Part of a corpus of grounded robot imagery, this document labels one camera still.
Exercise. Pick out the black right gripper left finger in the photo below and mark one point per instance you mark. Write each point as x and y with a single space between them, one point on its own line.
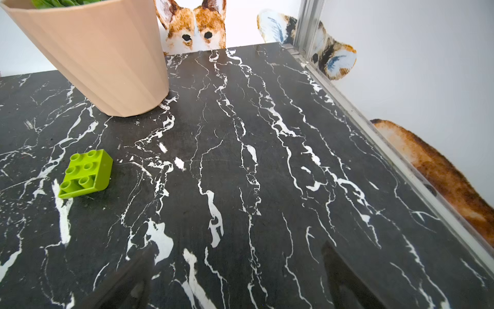
132 280

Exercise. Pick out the aluminium frame post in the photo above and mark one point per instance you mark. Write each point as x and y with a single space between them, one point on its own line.
307 24

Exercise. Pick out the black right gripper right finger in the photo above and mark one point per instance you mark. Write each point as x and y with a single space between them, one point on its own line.
346 288

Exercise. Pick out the lime lego brick 2x3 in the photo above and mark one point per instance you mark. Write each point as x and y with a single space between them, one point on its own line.
87 173

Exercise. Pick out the large beige plant pot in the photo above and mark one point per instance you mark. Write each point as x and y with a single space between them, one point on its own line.
109 50

